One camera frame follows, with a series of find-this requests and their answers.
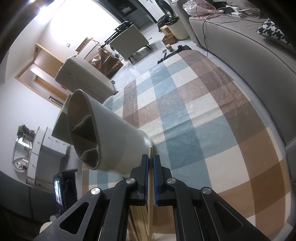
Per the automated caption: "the wooden chopstick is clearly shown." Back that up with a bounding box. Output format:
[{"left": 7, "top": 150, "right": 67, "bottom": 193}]
[
  {"left": 128, "top": 206, "right": 149, "bottom": 240},
  {"left": 147, "top": 147, "right": 154, "bottom": 240}
]

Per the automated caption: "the white grey utensil holder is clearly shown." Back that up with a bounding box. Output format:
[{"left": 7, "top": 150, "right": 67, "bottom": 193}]
[{"left": 67, "top": 89, "right": 152, "bottom": 176}]

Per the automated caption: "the checkered plaid tablecloth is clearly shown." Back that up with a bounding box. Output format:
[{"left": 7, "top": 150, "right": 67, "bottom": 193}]
[{"left": 82, "top": 49, "right": 292, "bottom": 239}]

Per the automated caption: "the smartphone on stand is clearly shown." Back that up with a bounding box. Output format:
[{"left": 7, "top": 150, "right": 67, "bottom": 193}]
[{"left": 53, "top": 169, "right": 78, "bottom": 214}]

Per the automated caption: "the grey square side cabinet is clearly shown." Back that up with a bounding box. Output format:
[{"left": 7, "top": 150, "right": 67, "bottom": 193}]
[{"left": 52, "top": 94, "right": 73, "bottom": 145}]

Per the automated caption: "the white drawer cabinet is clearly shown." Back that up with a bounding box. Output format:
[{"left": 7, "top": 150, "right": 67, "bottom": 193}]
[{"left": 26, "top": 128, "right": 70, "bottom": 186}]

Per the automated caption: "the brown patterned bag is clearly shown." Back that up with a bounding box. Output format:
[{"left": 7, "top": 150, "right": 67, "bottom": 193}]
[{"left": 88, "top": 48, "right": 123, "bottom": 79}]

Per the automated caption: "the grey cabinet with legs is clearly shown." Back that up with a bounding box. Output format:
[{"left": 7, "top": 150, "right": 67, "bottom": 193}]
[{"left": 109, "top": 24, "right": 152, "bottom": 63}]

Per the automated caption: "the cardboard box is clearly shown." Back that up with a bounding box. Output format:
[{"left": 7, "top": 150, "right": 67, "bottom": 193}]
[{"left": 160, "top": 26, "right": 177, "bottom": 45}]

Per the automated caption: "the wooden door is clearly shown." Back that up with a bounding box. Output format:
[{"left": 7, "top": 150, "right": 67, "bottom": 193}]
[{"left": 15, "top": 43, "right": 71, "bottom": 108}]

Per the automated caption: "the white round trash bin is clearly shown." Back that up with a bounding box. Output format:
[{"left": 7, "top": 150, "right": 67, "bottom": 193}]
[{"left": 166, "top": 17, "right": 189, "bottom": 40}]

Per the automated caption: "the black tripod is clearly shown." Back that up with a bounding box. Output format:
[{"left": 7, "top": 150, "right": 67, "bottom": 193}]
[{"left": 103, "top": 20, "right": 135, "bottom": 47}]

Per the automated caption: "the grey fabric sofa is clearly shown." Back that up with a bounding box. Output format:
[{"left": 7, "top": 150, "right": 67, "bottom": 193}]
[{"left": 169, "top": 0, "right": 296, "bottom": 144}]

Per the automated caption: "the black garbage bag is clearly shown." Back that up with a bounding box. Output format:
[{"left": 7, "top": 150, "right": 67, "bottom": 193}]
[{"left": 157, "top": 15, "right": 180, "bottom": 28}]

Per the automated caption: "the plastic bag on sofa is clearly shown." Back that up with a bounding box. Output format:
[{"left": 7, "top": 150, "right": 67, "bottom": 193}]
[{"left": 183, "top": 0, "right": 216, "bottom": 16}]

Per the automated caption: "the white power strip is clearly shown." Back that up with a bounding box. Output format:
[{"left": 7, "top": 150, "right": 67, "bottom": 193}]
[{"left": 217, "top": 6, "right": 242, "bottom": 17}]

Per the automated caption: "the houndstooth black white pillow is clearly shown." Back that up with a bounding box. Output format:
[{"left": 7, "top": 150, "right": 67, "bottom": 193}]
[{"left": 256, "top": 20, "right": 291, "bottom": 45}]

